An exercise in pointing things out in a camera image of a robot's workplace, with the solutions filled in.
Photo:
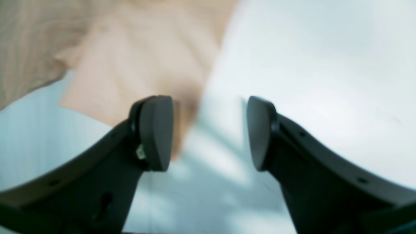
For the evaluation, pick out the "peach pink T-shirt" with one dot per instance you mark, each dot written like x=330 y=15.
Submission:
x=120 y=50

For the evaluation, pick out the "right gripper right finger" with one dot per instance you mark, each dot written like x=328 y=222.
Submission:
x=324 y=193

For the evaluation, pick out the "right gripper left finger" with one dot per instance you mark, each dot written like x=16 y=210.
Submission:
x=92 y=193

